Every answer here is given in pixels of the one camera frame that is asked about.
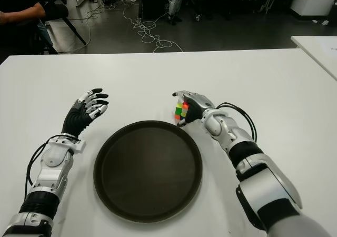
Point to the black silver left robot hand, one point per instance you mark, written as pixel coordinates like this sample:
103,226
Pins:
73,118

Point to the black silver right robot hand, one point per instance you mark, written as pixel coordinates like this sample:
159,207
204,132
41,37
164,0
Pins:
197,105

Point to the multicoloured Rubik's cube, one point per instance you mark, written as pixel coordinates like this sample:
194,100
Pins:
180,112

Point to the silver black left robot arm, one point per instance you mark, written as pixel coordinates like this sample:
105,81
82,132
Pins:
52,160

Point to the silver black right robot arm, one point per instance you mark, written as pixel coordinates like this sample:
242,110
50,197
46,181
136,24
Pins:
263,184

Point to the round dark brown plate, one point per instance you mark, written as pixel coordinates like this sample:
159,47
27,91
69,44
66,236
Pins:
147,171

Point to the black wheeled equipment stand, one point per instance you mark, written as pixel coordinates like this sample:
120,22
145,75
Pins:
197,17

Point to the white humanoid robot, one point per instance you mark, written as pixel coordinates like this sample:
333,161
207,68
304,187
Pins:
173,5

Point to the black office chair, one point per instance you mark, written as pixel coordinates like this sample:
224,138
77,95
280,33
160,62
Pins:
56,10

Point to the black cabinet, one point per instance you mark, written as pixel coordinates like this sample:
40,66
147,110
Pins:
155,2

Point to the seated person in black shirt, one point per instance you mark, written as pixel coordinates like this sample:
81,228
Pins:
21,13

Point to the white side table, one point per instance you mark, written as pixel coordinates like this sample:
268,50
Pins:
313,47

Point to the small white floor object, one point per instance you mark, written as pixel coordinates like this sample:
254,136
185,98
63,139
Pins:
325,23

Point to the white pedestal cabinet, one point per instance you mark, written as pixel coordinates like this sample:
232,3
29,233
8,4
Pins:
313,0

